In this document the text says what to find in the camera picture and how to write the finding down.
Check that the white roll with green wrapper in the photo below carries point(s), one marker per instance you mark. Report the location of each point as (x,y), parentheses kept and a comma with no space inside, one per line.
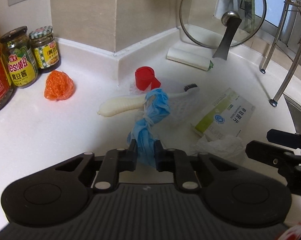
(190,59)

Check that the green white medicine box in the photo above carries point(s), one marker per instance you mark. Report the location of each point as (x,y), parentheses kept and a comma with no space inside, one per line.
(227,115)

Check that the orange mesh net ball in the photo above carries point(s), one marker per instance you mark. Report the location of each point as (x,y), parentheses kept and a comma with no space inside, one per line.
(59,86)

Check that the checkered lid sauce jar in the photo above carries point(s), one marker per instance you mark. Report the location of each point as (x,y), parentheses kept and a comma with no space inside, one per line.
(45,49)

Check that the yellow bean sauce jar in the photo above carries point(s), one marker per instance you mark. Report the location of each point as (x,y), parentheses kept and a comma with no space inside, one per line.
(20,61)

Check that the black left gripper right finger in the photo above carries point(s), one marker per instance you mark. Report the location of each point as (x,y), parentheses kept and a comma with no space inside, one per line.
(176,162)

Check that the glass pot lid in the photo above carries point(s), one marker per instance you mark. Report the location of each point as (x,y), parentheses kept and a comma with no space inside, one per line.
(231,20)

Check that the white foam fruit sleeve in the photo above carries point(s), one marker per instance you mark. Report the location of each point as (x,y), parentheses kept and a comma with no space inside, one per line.
(121,104)

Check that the white black bristle brush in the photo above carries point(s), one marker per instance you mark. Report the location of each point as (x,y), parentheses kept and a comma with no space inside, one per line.
(188,90)

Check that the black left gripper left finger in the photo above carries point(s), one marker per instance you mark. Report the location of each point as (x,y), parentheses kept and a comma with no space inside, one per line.
(114,162)

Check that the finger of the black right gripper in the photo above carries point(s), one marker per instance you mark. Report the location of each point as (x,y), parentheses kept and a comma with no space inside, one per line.
(288,164)
(286,139)

